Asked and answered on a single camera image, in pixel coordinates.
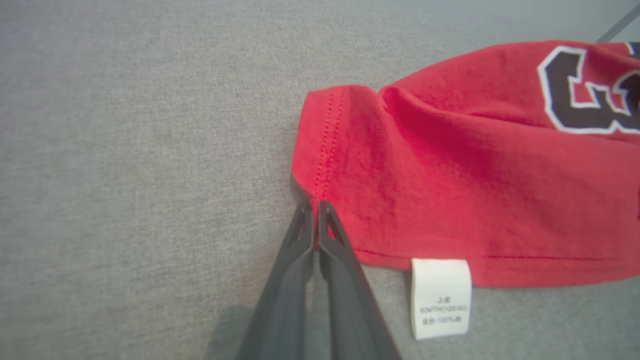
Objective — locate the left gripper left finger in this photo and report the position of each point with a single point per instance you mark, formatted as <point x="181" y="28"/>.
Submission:
<point x="287" y="300"/>

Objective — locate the red and white jersey shirt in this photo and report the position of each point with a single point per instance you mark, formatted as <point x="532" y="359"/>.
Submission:
<point x="450" y="175"/>

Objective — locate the grey partition base rail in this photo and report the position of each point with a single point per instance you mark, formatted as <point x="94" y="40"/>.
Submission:
<point x="620" y="24"/>

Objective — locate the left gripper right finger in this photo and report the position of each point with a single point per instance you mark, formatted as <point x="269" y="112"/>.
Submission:
<point x="350" y="310"/>

